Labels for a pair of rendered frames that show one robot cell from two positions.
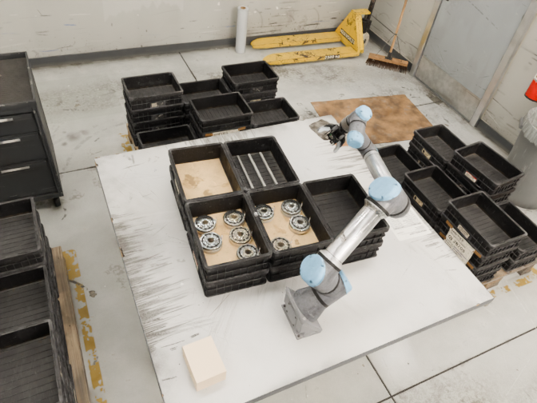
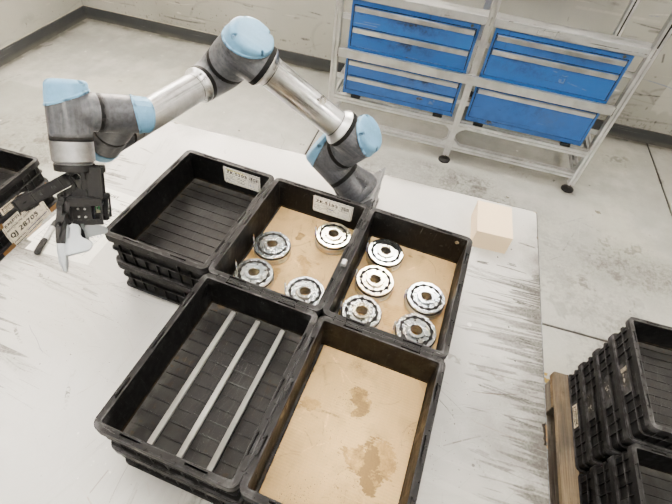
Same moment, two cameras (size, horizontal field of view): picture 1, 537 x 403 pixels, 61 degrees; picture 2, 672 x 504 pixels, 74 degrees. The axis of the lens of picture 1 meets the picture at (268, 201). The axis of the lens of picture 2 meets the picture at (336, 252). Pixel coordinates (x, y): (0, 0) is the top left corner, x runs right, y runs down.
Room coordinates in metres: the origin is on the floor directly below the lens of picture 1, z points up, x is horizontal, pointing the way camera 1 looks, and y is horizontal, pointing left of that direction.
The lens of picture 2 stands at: (2.01, 0.50, 1.79)
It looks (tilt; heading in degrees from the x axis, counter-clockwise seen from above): 48 degrees down; 221
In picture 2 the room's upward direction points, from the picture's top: 8 degrees clockwise
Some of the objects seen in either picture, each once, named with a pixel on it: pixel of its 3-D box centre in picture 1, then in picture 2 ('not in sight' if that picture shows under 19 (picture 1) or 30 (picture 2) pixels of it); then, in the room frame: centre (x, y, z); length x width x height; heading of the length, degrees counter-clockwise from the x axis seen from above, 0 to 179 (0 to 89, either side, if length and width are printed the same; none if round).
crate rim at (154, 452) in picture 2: (260, 162); (218, 366); (1.83, 0.07, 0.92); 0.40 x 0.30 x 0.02; 26
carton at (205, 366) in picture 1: (204, 362); (491, 226); (0.79, 0.15, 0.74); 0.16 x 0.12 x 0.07; 33
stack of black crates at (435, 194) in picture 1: (429, 204); not in sight; (2.38, -1.13, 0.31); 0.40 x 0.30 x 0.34; 31
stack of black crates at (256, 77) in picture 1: (248, 95); not in sight; (3.33, 0.31, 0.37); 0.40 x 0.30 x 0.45; 121
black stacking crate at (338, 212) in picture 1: (341, 213); (198, 218); (1.61, -0.37, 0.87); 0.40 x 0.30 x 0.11; 26
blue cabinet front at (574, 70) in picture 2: not in sight; (541, 91); (-0.57, -0.33, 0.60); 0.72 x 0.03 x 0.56; 121
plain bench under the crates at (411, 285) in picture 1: (270, 262); (263, 379); (1.63, -0.07, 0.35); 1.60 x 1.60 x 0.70; 31
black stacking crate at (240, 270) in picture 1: (226, 236); (399, 287); (1.34, 0.17, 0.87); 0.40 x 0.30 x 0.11; 26
